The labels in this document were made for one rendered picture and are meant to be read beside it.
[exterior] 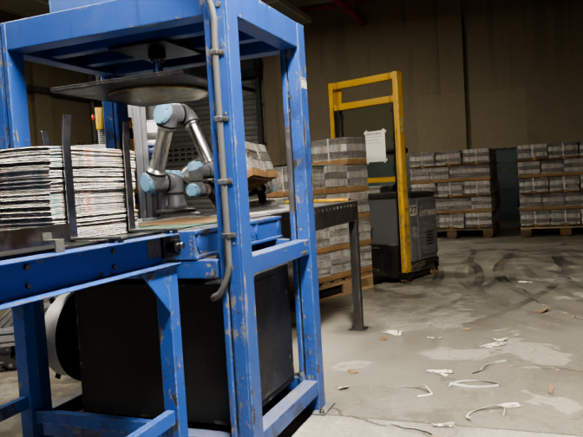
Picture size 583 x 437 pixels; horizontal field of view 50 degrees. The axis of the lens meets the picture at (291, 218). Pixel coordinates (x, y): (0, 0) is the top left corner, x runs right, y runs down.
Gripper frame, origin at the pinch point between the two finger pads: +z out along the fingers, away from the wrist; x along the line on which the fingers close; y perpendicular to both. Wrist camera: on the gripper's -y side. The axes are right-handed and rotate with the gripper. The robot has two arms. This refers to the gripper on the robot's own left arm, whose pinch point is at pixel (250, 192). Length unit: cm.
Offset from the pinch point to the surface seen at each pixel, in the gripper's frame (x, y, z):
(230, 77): 92, 3, 190
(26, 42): 27, 51, 189
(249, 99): -245, 282, -730
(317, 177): 16, 3, -96
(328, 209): 58, -35, 45
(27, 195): 42, -12, 232
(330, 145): 24, 28, -139
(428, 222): 57, -64, -223
